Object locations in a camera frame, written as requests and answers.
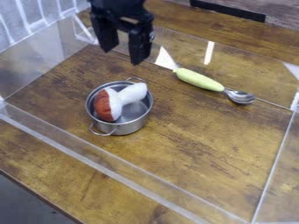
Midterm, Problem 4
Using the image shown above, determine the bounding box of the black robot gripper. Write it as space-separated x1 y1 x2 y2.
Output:
89 0 155 65

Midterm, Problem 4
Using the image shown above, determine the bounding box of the red and white plush mushroom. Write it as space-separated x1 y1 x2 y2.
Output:
94 82 147 122

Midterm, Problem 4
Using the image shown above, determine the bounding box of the small silver metal pot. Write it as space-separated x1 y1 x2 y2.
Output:
86 80 154 137

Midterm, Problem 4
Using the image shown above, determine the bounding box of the black bar at back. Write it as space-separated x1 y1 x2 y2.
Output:
190 0 267 23

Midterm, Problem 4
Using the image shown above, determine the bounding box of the clear acrylic enclosure wall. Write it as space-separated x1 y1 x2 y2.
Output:
0 0 299 224

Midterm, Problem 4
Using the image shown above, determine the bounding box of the green handled metal spoon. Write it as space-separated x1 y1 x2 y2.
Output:
174 67 257 104

